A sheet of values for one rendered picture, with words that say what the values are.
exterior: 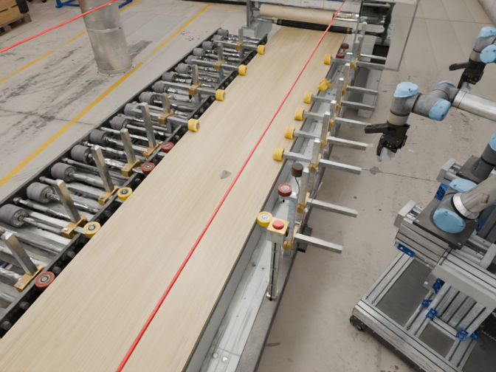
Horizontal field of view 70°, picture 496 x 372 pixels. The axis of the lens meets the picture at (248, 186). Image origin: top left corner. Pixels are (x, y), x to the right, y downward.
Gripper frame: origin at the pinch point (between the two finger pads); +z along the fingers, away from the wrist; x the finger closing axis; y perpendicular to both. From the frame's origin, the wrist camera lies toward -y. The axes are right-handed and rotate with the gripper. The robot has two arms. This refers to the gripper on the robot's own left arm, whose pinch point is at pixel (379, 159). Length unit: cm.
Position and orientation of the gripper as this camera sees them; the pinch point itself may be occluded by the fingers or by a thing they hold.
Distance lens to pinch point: 165.9
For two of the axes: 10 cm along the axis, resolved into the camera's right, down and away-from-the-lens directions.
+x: 7.1, -4.8, 5.2
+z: 0.0, 7.4, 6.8
